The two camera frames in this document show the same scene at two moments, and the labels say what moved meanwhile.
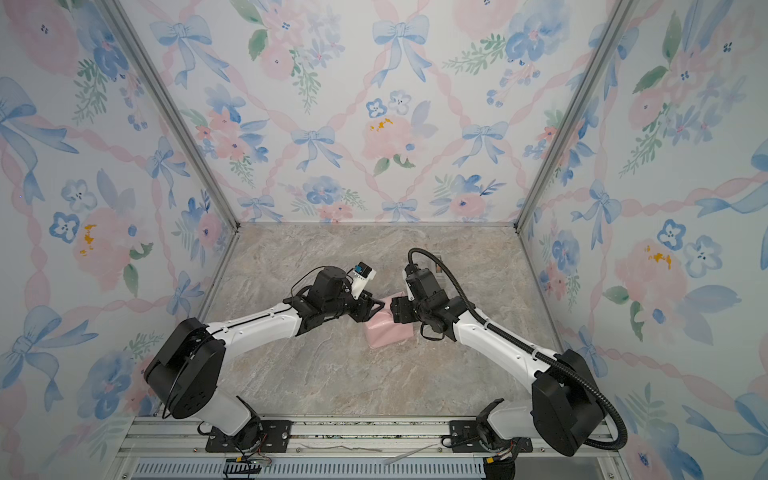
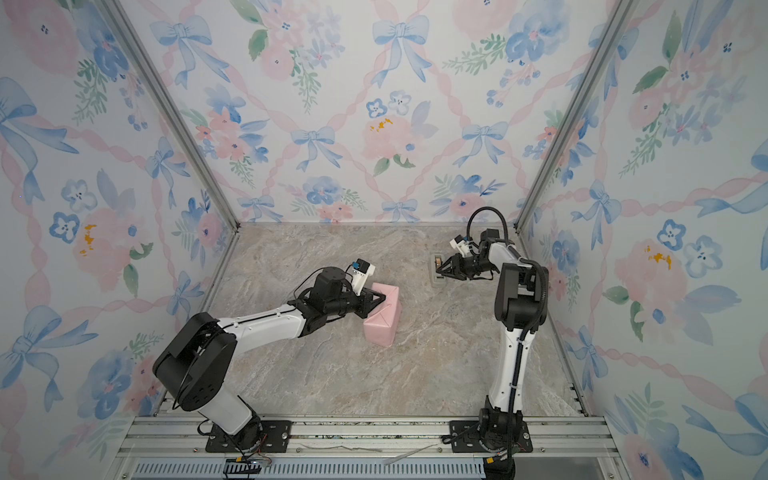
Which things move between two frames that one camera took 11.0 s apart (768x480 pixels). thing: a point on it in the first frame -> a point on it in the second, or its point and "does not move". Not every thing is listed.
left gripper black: (364, 312) does not move
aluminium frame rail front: (187, 439) does not move
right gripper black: (400, 307) -> (455, 267)
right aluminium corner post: (611, 34) does not move
